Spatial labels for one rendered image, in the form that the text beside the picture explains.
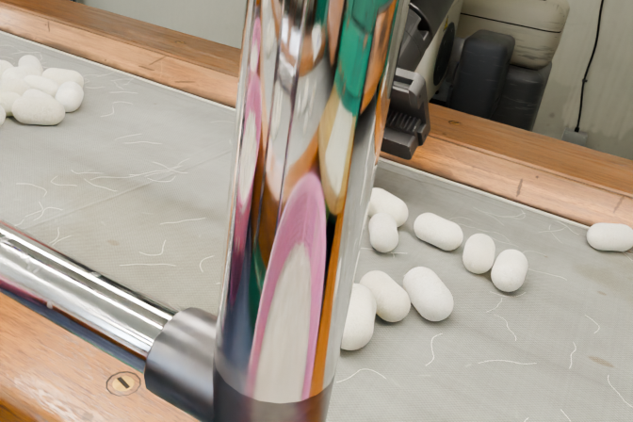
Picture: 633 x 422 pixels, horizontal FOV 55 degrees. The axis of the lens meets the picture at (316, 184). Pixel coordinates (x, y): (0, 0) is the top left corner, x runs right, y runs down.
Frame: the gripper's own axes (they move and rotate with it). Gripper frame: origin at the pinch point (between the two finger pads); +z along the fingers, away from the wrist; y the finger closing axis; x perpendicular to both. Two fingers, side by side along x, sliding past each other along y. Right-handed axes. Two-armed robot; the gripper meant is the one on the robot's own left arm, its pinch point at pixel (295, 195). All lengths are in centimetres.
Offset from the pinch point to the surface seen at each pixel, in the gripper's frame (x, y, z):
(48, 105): -0.9, -21.4, 1.0
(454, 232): 2.2, 9.7, -2.4
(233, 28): 157, -145, -115
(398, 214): 2.3, 6.0, -2.2
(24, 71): 1.8, -29.5, -1.8
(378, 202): 2.3, 4.3, -2.5
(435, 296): -3.0, 11.2, 3.2
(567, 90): 161, -6, -132
